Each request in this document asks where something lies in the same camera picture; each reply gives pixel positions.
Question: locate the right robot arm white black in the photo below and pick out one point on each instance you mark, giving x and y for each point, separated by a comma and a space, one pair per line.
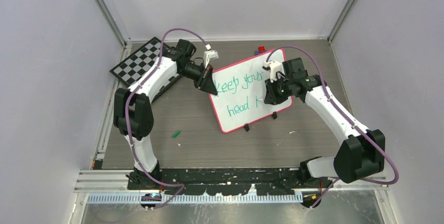
359, 154

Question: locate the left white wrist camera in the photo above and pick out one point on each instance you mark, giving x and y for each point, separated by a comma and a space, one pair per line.
209, 55

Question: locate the blue red toy figure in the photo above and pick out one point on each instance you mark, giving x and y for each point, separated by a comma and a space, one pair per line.
260, 50

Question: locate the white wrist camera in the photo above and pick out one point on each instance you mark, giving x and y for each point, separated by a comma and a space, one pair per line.
209, 55
274, 67

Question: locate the slotted grey cable duct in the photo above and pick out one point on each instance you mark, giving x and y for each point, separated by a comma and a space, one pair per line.
157, 198

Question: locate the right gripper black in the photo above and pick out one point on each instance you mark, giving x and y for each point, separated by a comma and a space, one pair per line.
272, 97

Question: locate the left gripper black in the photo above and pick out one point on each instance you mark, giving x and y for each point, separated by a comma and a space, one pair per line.
206, 82

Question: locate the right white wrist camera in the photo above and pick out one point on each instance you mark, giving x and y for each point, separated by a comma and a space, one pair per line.
274, 67

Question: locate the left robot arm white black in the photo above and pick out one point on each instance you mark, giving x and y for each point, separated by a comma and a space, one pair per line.
133, 114

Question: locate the green marker cap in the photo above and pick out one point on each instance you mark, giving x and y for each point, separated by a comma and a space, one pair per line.
176, 134

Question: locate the whiteboard with red frame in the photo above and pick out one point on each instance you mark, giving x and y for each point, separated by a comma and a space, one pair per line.
239, 87

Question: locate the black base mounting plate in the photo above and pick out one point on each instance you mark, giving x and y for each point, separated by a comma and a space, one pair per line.
228, 182

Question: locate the black and white chessboard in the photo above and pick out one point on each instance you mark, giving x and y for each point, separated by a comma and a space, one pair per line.
138, 63

